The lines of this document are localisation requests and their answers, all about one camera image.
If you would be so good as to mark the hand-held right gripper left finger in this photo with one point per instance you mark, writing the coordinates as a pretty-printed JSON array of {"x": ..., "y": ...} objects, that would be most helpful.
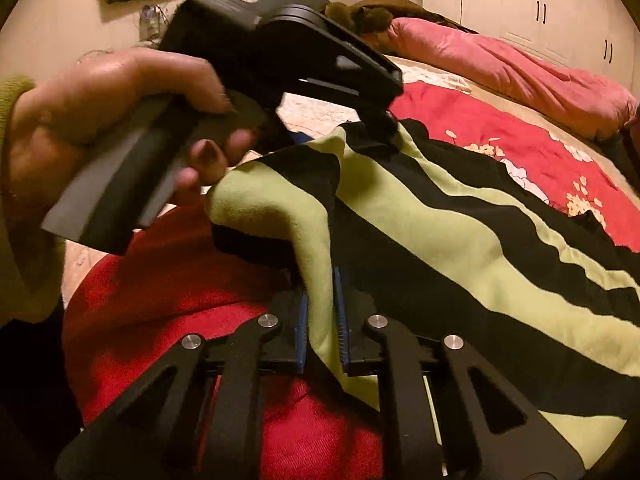
[{"x": 301, "y": 330}]

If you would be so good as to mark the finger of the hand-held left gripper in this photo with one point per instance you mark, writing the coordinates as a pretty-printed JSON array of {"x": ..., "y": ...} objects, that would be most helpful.
[
  {"x": 382, "y": 127},
  {"x": 287, "y": 130}
]

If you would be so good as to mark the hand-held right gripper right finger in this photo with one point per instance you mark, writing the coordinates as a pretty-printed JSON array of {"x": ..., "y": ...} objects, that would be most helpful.
[{"x": 341, "y": 320}]

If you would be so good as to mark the green black striped sweater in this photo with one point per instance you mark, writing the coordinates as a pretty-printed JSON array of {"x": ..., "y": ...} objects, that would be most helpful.
[{"x": 450, "y": 260}]

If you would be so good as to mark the red fuzzy garment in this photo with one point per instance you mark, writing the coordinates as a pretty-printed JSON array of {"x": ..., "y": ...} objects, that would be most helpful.
[{"x": 175, "y": 300}]

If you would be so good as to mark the person's left forearm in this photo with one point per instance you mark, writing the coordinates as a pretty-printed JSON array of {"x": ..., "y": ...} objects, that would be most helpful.
[{"x": 25, "y": 270}]

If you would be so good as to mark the person's left hand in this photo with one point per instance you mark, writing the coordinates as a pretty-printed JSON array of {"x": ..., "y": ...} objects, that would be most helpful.
[{"x": 90, "y": 90}]

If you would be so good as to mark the orange printed blanket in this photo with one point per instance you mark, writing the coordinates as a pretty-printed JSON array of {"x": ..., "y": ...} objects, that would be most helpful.
[{"x": 320, "y": 110}]

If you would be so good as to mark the brown plush toy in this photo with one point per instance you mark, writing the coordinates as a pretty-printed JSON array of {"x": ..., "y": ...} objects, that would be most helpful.
[{"x": 360, "y": 17}]

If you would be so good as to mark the red floral blanket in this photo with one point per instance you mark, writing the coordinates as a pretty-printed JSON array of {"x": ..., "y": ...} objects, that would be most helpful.
[{"x": 475, "y": 120}]

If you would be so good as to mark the brown blanket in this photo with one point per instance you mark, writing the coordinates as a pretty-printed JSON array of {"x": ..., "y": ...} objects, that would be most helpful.
[{"x": 415, "y": 7}]

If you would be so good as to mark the pink duvet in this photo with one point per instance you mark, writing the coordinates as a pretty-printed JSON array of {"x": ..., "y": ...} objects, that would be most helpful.
[{"x": 500, "y": 60}]

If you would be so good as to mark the white wardrobe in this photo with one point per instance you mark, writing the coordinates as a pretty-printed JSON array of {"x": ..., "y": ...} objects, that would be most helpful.
[{"x": 500, "y": 0}]

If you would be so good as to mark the dark colourful cushion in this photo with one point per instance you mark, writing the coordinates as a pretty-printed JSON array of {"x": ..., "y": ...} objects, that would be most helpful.
[{"x": 632, "y": 150}]

